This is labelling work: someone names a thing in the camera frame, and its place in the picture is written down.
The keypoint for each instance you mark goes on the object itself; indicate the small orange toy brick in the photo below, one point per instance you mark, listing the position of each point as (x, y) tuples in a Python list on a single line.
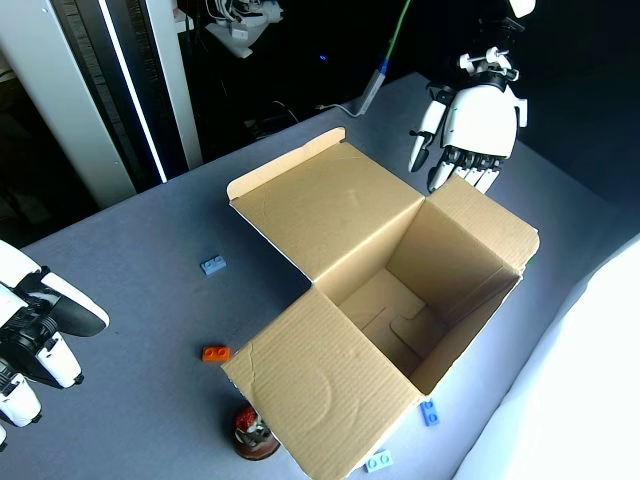
[(216, 354)]

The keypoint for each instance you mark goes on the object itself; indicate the white frame post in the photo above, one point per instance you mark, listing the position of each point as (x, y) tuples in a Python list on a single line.
[(175, 75)]

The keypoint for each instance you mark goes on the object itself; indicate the blue-grey toy brick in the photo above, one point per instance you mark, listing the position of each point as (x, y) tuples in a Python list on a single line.
[(213, 265)]

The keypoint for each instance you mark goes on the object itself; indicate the white cabinet panel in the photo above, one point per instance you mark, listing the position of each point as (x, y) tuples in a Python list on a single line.
[(60, 100)]

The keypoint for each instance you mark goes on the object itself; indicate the light blue toy brick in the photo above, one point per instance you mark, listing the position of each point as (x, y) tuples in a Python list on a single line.
[(378, 461)]

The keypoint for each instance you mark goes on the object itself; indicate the white light strip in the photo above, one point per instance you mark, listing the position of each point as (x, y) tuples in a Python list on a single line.
[(131, 90)]

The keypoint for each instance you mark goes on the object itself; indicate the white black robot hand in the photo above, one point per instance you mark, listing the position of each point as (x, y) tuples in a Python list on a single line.
[(57, 362), (480, 120)]

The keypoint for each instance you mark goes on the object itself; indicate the grey USB adapter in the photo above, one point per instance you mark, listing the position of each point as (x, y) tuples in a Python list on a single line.
[(372, 92)]

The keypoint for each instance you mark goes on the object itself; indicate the grey table cloth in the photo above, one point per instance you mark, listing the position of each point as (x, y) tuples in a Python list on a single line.
[(150, 300)]

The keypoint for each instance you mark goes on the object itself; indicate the cardboard box white outside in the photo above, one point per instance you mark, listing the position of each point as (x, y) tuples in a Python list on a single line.
[(325, 215)]

